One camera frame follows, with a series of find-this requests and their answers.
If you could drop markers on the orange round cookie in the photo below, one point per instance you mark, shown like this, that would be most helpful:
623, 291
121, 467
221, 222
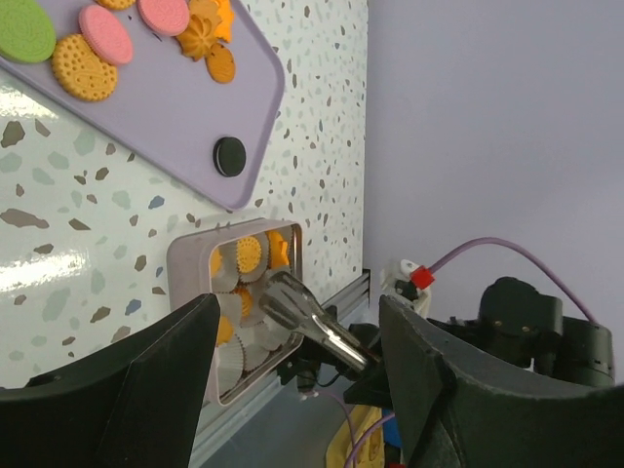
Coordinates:
248, 254
81, 72
116, 5

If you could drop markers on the metal tong finger of the right gripper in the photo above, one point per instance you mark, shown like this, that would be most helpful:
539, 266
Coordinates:
287, 301

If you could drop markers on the orange fish cookie top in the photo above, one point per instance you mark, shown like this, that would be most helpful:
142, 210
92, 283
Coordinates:
225, 331

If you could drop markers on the lilac plastic tray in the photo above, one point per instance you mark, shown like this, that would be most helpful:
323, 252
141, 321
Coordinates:
168, 109

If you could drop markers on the pink round cookie upper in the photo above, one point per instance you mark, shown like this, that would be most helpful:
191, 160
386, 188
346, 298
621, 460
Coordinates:
166, 17

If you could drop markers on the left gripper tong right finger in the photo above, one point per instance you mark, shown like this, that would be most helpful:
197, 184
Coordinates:
457, 406

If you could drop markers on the yellow object below table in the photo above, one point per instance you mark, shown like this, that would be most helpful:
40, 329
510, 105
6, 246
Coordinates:
349, 448

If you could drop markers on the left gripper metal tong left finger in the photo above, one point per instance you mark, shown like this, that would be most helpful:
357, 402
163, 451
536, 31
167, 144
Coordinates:
134, 403

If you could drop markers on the pink round cookie lower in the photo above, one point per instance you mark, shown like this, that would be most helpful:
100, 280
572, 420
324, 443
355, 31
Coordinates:
106, 35

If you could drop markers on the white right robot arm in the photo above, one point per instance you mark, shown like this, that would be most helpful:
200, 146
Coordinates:
516, 324

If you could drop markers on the aluminium mounting rail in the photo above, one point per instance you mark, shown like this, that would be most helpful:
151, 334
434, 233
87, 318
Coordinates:
234, 395

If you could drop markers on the orange plain cookie bottom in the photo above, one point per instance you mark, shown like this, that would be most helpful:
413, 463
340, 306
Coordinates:
220, 64

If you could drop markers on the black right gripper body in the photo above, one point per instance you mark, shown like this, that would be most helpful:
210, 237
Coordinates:
370, 389

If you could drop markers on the green round cookie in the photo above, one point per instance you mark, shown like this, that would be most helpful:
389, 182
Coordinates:
27, 32

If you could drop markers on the pink round cookie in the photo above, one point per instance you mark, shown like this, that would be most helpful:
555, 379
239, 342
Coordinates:
106, 35
166, 17

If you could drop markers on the black sandwich cookie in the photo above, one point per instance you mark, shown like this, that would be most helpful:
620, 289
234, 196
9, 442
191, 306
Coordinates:
230, 156

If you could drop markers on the square cookie tin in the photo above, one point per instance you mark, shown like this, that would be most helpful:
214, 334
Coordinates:
188, 269

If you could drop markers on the orange flower cookie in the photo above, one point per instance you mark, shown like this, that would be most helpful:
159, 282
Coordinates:
215, 262
247, 301

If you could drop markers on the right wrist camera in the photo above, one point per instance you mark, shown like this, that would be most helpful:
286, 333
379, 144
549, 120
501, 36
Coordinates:
395, 281

